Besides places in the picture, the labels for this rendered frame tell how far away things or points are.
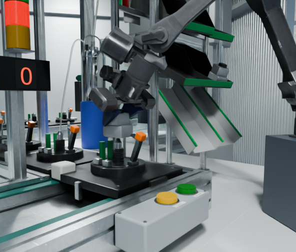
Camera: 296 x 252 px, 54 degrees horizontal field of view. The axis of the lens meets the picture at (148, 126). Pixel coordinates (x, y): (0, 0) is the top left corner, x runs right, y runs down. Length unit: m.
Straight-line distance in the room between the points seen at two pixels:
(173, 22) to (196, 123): 0.42
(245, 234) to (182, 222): 0.19
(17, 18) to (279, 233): 0.73
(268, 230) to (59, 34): 4.27
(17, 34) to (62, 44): 3.95
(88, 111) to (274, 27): 1.17
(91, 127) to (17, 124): 0.96
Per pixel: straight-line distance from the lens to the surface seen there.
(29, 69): 0.71
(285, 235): 0.73
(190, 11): 0.69
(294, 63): 0.74
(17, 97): 0.74
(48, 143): 0.97
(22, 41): 0.71
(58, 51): 4.64
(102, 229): 0.51
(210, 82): 0.94
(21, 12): 0.72
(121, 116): 0.72
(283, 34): 0.74
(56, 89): 4.60
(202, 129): 0.98
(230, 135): 1.10
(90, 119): 1.67
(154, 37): 0.65
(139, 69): 0.66
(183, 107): 1.02
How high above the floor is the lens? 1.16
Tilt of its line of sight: 6 degrees down
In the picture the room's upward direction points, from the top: straight up
